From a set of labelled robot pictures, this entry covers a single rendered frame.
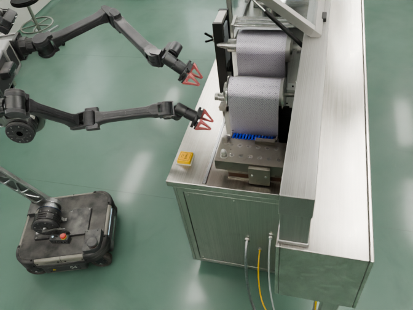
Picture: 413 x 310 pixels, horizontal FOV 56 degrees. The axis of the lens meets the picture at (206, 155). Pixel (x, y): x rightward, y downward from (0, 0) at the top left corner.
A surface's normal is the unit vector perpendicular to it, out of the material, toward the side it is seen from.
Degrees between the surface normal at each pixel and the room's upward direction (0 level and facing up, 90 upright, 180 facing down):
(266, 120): 90
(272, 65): 92
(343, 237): 0
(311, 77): 0
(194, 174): 0
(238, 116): 90
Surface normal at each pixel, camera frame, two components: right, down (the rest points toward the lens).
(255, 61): -0.24, 0.74
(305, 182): -0.12, -0.69
